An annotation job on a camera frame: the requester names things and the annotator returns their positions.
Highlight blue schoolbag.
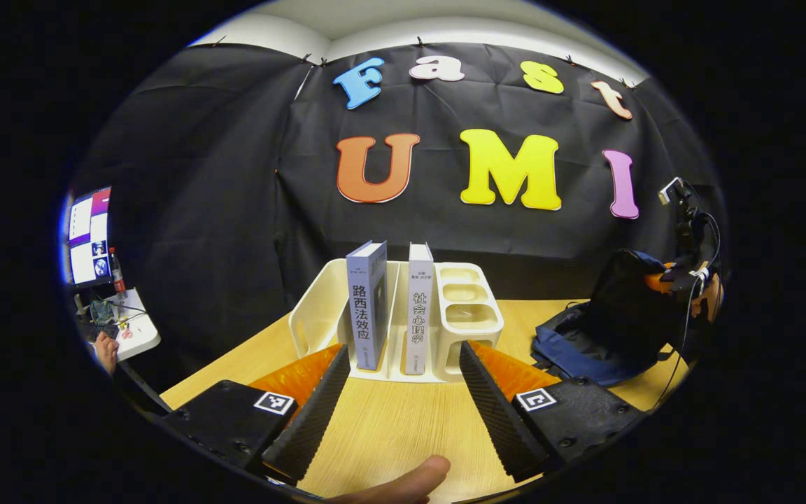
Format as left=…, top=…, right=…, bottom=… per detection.
left=530, top=248, right=691, bottom=387

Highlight cream plastic bookshelf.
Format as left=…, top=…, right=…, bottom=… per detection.
left=288, top=258, right=505, bottom=384

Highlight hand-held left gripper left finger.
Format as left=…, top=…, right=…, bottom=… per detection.
left=162, top=344, right=352, bottom=485

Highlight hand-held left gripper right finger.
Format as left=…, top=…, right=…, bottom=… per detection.
left=458, top=341, right=649, bottom=484

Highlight white side table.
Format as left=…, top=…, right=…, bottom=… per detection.
left=81, top=287, right=162, bottom=363

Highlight blue-grey book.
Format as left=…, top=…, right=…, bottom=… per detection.
left=346, top=240, right=388, bottom=372

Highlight red-capped drink bottle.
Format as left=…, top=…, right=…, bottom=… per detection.
left=109, top=246, right=127, bottom=295

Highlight white book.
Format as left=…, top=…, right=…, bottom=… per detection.
left=405, top=242, right=435, bottom=376

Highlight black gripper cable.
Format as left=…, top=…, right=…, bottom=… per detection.
left=651, top=210, right=722, bottom=410

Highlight computer monitor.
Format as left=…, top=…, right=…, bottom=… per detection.
left=64, top=185, right=113, bottom=288

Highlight black backdrop cloth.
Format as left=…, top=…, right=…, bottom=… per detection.
left=60, top=42, right=729, bottom=414

